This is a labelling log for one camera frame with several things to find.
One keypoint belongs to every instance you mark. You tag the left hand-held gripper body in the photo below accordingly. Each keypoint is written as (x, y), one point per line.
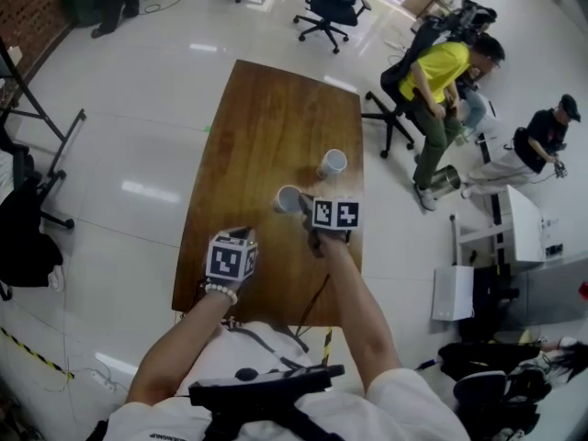
(225, 260)

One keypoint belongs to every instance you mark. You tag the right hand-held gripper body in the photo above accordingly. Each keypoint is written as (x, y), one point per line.
(335, 214)

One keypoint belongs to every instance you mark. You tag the person's left forearm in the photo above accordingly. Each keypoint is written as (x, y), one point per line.
(179, 356)

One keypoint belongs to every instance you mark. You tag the person's right forearm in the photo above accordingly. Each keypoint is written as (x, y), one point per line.
(358, 306)

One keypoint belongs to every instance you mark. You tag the steel trash bin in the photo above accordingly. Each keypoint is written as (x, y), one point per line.
(448, 182)

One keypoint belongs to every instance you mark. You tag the black chest harness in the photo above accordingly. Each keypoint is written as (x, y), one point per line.
(257, 386)

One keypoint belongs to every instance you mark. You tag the white rectangular box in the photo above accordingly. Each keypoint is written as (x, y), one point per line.
(452, 292)

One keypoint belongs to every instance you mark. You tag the white power strip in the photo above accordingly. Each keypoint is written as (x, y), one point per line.
(103, 380)

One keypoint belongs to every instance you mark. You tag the black power adapter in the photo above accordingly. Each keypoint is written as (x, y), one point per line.
(427, 364)

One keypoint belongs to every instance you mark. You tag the black equipment case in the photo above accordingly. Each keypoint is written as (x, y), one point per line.
(491, 297)

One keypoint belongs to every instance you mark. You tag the black metal folding stand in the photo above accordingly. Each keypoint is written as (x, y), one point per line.
(66, 141)

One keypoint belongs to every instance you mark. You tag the white desk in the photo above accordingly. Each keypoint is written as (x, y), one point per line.
(528, 228)

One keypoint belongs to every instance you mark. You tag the chair with black clothes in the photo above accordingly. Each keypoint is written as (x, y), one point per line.
(482, 354)

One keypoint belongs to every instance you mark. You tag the person's white shirt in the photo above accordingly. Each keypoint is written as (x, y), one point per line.
(413, 407)

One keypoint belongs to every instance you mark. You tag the yellow black floor tape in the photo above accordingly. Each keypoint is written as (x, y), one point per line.
(37, 353)

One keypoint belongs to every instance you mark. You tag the black white office chair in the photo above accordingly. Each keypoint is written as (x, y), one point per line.
(482, 384)

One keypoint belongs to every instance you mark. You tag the grey metal cabinet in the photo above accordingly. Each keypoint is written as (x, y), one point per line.
(551, 297)

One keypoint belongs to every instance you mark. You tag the red paper decoration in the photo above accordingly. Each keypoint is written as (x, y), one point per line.
(584, 290)

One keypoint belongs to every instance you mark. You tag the dark green bin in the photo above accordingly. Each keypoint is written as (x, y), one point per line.
(78, 7)

